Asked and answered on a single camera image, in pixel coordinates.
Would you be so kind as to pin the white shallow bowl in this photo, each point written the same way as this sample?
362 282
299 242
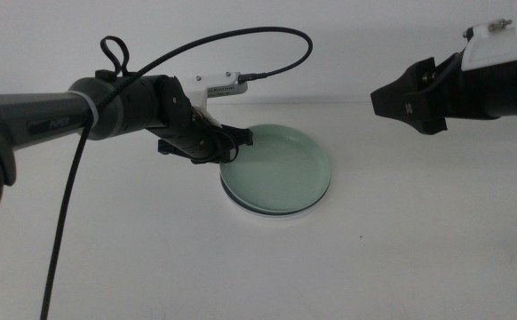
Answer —
280 217

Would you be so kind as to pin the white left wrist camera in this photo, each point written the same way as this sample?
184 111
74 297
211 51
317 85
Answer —
214 84

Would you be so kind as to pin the pale green shallow bowl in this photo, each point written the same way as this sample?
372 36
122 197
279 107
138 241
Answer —
280 173

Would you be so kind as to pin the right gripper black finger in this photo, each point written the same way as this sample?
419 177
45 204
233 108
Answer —
396 102

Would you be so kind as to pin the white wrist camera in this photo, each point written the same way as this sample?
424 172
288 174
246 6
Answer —
214 84
503 44

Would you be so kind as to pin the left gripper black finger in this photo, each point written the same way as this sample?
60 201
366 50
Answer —
220 158
241 135

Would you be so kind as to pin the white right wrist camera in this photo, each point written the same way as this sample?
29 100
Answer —
503 44

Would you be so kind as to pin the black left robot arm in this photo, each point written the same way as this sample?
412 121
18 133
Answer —
41 115

